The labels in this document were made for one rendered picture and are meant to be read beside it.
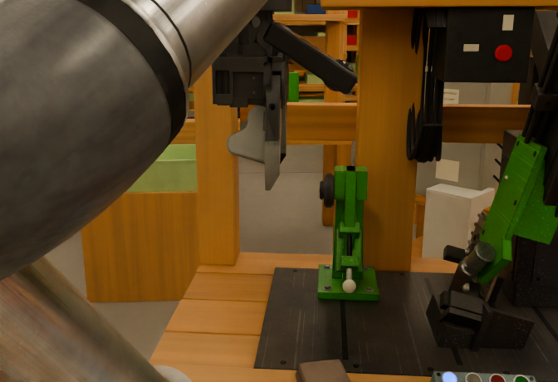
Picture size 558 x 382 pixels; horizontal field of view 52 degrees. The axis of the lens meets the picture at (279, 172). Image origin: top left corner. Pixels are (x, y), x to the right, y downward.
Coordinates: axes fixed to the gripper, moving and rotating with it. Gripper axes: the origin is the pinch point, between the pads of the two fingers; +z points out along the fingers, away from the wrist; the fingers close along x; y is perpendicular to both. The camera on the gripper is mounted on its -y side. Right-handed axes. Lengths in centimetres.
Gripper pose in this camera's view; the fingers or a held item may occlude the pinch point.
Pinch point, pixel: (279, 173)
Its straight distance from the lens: 68.8
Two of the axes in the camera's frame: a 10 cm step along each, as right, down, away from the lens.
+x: -0.8, 2.4, -9.7
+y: -10.0, -0.2, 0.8
